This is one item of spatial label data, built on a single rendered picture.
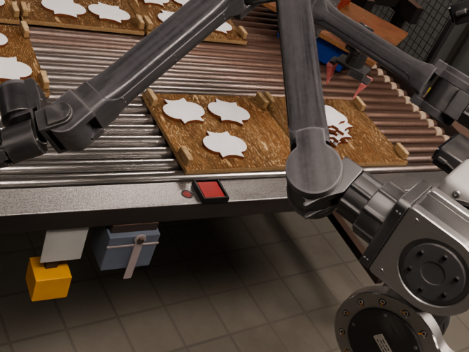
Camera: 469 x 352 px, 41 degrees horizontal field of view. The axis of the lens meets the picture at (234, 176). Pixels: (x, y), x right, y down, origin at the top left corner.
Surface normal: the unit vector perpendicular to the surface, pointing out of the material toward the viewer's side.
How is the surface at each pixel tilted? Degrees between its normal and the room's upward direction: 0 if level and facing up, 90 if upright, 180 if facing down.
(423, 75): 70
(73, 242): 90
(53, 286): 90
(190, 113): 0
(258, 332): 0
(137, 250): 90
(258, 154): 0
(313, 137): 39
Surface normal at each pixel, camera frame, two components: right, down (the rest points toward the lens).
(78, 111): -0.12, -0.39
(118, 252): 0.41, 0.66
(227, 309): 0.33, -0.75
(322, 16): -0.46, 0.02
